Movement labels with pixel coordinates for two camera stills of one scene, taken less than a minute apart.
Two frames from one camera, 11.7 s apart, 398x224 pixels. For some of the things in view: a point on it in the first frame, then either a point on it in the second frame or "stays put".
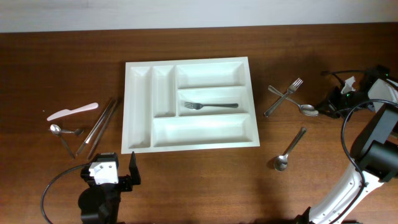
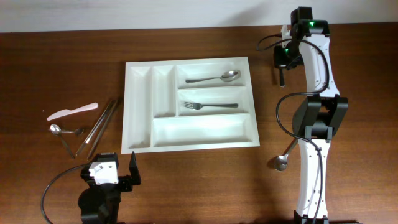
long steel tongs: (104, 120) stays put
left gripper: (125, 185) stays put
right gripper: (337, 101) to (281, 62)
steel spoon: (306, 109) to (228, 76)
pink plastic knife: (82, 107) stays put
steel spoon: (280, 162) stays put
